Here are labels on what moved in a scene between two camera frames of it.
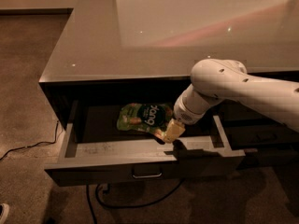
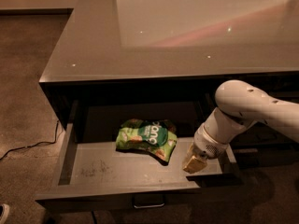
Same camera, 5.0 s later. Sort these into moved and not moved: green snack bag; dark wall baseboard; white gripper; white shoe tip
Moved: white gripper; green snack bag
Not moved: dark wall baseboard; white shoe tip
